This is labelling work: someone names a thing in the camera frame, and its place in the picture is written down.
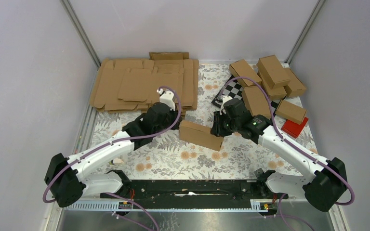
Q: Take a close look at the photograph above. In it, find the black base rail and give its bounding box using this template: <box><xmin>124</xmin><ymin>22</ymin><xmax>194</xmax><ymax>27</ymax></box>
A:
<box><xmin>100</xmin><ymin>180</ymin><xmax>282</xmax><ymax>209</ymax></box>

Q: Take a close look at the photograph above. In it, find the stack of flat cardboard blanks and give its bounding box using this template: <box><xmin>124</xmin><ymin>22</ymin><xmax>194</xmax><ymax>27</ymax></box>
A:
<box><xmin>89</xmin><ymin>52</ymin><xmax>199</xmax><ymax>113</ymax></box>

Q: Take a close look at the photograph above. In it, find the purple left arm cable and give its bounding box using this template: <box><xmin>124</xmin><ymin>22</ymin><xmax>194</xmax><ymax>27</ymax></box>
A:
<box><xmin>42</xmin><ymin>86</ymin><xmax>183</xmax><ymax>204</ymax></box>

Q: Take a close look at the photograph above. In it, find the right aluminium corner post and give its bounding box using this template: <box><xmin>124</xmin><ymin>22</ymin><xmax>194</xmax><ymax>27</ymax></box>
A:
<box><xmin>284</xmin><ymin>0</ymin><xmax>327</xmax><ymax>64</ymax></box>

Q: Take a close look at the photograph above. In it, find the folded cardboard box top stack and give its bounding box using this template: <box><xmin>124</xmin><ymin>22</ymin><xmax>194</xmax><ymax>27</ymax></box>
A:
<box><xmin>257</xmin><ymin>55</ymin><xmax>291</xmax><ymax>89</ymax></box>

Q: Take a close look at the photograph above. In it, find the slotted metal cable duct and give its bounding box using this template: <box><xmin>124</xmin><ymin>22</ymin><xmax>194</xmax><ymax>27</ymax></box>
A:
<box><xmin>65</xmin><ymin>197</ymin><xmax>268</xmax><ymax>213</ymax></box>

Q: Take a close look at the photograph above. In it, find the folded cardboard box lower stack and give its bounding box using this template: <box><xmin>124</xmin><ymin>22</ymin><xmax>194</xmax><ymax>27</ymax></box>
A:
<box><xmin>258</xmin><ymin>71</ymin><xmax>287</xmax><ymax>101</ymax></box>

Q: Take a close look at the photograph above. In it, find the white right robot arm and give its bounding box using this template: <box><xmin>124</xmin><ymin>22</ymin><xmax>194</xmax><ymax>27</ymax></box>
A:
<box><xmin>211</xmin><ymin>96</ymin><xmax>349</xmax><ymax>212</ymax></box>

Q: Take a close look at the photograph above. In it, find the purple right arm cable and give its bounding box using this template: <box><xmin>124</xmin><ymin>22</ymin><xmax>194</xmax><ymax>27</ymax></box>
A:
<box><xmin>218</xmin><ymin>76</ymin><xmax>356</xmax><ymax>206</ymax></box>

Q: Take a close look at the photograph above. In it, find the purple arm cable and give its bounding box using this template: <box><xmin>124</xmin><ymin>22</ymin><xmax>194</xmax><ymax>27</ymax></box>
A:
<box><xmin>218</xmin><ymin>76</ymin><xmax>356</xmax><ymax>206</ymax></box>
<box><xmin>42</xmin><ymin>86</ymin><xmax>183</xmax><ymax>204</ymax></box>

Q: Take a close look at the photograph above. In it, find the aluminium corner post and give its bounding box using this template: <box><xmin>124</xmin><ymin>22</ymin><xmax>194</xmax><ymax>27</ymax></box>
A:
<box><xmin>284</xmin><ymin>0</ymin><xmax>327</xmax><ymax>64</ymax></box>
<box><xmin>60</xmin><ymin>0</ymin><xmax>101</xmax><ymax>68</ymax></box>

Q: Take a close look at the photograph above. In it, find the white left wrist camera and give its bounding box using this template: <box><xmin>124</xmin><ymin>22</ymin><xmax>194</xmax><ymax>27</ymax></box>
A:
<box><xmin>157</xmin><ymin>89</ymin><xmax>176</xmax><ymax>111</ymax></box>

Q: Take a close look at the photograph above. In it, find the black and white chessboard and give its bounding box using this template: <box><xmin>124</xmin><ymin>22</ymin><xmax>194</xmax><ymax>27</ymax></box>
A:
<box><xmin>211</xmin><ymin>75</ymin><xmax>280</xmax><ymax>116</ymax></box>

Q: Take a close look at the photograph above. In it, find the folded cardboard box on chessboard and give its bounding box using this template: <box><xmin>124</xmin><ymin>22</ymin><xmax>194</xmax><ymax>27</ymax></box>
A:
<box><xmin>242</xmin><ymin>86</ymin><xmax>271</xmax><ymax>119</ymax></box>

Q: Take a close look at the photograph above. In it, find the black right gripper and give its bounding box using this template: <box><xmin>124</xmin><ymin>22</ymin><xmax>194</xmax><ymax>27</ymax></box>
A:
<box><xmin>210</xmin><ymin>111</ymin><xmax>240</xmax><ymax>138</ymax></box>

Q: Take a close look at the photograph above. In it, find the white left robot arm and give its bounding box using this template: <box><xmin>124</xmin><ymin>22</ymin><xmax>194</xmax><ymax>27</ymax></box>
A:
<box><xmin>42</xmin><ymin>103</ymin><xmax>182</xmax><ymax>207</ymax></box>

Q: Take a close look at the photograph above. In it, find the folded cardboard box stack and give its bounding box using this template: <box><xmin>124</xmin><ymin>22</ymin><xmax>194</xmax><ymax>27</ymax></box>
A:
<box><xmin>257</xmin><ymin>55</ymin><xmax>291</xmax><ymax>89</ymax></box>
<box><xmin>258</xmin><ymin>71</ymin><xmax>287</xmax><ymax>101</ymax></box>

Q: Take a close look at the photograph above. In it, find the left aluminium corner post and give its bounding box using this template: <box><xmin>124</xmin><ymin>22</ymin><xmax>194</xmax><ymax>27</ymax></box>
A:
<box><xmin>60</xmin><ymin>0</ymin><xmax>101</xmax><ymax>68</ymax></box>

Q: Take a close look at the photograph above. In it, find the floral patterned table mat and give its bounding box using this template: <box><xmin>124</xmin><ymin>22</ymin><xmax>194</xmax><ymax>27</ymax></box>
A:
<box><xmin>97</xmin><ymin>64</ymin><xmax>299</xmax><ymax>180</ymax></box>

